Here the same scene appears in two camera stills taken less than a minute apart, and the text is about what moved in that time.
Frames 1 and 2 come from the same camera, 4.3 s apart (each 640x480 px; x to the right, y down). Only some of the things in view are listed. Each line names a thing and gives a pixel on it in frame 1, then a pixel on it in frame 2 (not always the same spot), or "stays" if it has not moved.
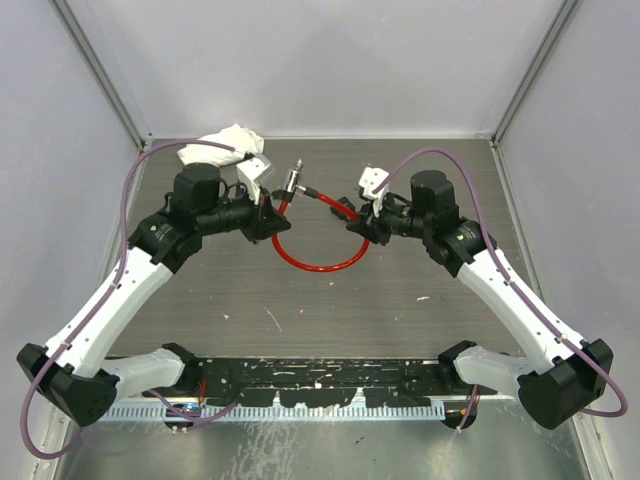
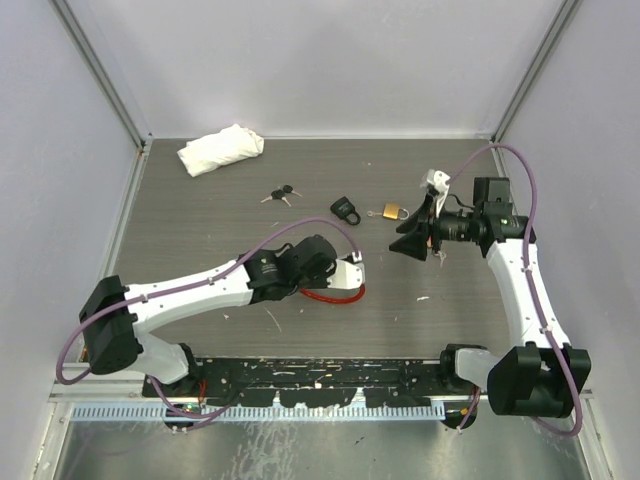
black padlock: [347, 203] stays
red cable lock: [284, 195] -> [358, 295]
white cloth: [243, 140] stays
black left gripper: [265, 219] -> [322, 283]
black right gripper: [371, 228] -> [415, 244]
